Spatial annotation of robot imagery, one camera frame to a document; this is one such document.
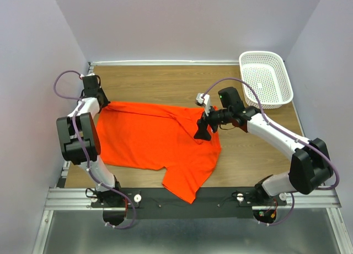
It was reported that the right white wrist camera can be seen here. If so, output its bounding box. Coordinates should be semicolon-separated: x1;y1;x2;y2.
195;93;212;116

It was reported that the aluminium frame rail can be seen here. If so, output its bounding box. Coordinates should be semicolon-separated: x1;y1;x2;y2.
44;188;341;210

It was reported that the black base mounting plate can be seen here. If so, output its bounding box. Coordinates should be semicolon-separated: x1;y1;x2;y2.
85;187;287;225

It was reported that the orange t shirt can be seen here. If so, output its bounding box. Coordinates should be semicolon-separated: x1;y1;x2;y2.
97;102;222;204

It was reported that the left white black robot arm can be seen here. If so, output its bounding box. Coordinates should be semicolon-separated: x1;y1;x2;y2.
54;73;127;208

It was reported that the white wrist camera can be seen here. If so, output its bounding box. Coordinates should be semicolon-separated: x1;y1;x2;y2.
195;93;212;116
79;73;96;80

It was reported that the white perforated plastic basket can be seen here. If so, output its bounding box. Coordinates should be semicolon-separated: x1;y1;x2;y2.
239;51;293;109

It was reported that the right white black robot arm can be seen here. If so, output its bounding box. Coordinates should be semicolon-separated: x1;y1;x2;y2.
194;87;334;205

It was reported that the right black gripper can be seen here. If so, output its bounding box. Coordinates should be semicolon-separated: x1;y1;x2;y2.
193;101;232;141

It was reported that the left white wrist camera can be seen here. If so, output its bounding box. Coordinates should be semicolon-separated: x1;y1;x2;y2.
79;73;96;80

